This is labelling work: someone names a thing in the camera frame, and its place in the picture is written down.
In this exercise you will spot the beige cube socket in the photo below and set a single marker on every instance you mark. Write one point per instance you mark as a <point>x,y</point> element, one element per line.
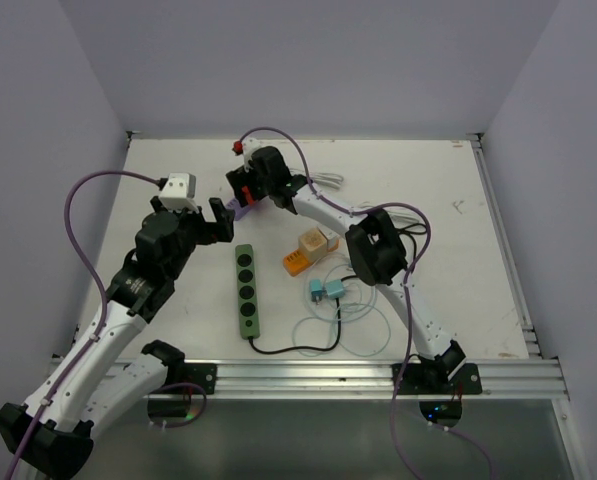
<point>315,243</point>

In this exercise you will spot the purple usb hub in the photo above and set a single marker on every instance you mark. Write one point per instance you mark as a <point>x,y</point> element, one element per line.
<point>239,210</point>

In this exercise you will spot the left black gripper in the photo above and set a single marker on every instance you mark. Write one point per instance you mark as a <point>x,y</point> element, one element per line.
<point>212,231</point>

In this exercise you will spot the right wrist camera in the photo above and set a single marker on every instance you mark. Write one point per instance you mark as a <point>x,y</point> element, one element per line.
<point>245,149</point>

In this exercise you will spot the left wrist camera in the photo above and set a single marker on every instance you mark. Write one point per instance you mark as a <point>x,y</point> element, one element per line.
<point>178,192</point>

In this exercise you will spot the red cube socket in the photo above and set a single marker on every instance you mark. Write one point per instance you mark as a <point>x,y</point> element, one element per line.
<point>250,201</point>

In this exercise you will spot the aluminium front rail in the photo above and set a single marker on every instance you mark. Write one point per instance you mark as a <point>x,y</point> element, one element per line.
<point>273,378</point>

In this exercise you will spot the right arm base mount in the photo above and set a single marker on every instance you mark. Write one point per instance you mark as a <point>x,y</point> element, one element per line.
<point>421,381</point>

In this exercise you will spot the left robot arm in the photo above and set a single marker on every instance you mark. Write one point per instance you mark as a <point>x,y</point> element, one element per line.
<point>41,431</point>

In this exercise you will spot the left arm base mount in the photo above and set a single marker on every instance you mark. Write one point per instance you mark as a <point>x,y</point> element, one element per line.
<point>179,377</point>

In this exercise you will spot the teal charger cube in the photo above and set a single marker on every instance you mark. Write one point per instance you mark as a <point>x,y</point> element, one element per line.
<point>316,290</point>
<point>334,289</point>

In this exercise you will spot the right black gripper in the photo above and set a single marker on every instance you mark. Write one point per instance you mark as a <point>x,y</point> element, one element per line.
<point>240,178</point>

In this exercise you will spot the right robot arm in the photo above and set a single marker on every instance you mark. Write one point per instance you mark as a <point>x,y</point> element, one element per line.
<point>377,254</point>

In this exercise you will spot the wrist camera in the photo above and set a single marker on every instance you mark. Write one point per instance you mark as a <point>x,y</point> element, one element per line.
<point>245,149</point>
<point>178,192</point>

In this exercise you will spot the green power strip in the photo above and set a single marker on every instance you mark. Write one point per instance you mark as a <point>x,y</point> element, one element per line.
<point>247,306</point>

